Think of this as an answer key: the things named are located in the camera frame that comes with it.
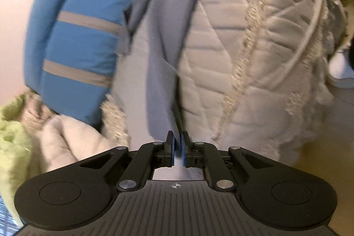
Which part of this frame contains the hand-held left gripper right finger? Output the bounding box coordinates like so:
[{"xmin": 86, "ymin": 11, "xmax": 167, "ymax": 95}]
[{"xmin": 180, "ymin": 131, "xmax": 277, "ymax": 193}]

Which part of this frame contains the white object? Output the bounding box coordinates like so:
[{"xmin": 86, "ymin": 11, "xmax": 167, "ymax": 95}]
[{"xmin": 327, "ymin": 46, "xmax": 354, "ymax": 88}]

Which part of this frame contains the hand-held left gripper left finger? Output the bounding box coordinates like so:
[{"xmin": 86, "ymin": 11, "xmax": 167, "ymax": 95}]
[{"xmin": 79, "ymin": 130, "xmax": 176, "ymax": 193}]

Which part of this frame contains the beige comforter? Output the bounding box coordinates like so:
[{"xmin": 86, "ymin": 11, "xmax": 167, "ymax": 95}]
[{"xmin": 21, "ymin": 89, "xmax": 112, "ymax": 169}]

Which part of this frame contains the blue pillow with grey stripes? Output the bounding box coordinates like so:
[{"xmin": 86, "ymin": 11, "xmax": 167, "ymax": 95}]
[{"xmin": 23, "ymin": 0, "xmax": 153, "ymax": 129}]

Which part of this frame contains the white quilted bedspread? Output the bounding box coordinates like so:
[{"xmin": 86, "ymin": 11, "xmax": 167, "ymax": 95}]
[{"xmin": 102, "ymin": 0, "xmax": 349, "ymax": 182}]

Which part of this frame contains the window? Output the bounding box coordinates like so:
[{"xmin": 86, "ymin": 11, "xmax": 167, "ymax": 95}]
[{"xmin": 0, "ymin": 194, "xmax": 23, "ymax": 229}]

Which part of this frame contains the green cloth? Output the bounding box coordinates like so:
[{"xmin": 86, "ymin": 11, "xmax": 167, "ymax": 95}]
[{"xmin": 0, "ymin": 94, "xmax": 37, "ymax": 228}]

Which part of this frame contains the grey-blue fleece cloth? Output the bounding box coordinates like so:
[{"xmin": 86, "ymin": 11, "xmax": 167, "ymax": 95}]
[{"xmin": 117, "ymin": 0, "xmax": 213, "ymax": 144}]

